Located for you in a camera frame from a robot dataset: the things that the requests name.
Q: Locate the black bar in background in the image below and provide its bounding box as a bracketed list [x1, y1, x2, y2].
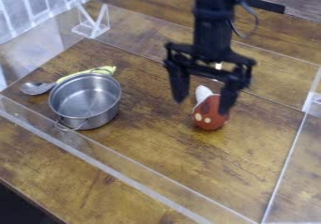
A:
[246, 0, 286, 14]

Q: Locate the silver metal pot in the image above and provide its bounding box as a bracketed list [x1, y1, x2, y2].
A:
[48, 73, 121, 131]

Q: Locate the clear acrylic triangular stand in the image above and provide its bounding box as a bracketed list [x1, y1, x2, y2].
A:
[71, 4, 111, 38]

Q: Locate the red plush mushroom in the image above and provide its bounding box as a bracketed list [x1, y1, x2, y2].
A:
[191, 85, 230, 130]

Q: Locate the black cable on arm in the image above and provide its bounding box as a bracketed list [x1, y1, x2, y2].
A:
[227, 0, 261, 39]

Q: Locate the spoon with yellow-green handle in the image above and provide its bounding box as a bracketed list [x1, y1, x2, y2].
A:
[20, 66, 116, 96]

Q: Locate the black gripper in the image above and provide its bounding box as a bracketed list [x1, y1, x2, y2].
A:
[164, 42, 255, 115]

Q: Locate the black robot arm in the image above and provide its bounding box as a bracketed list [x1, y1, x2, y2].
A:
[164, 0, 258, 114]

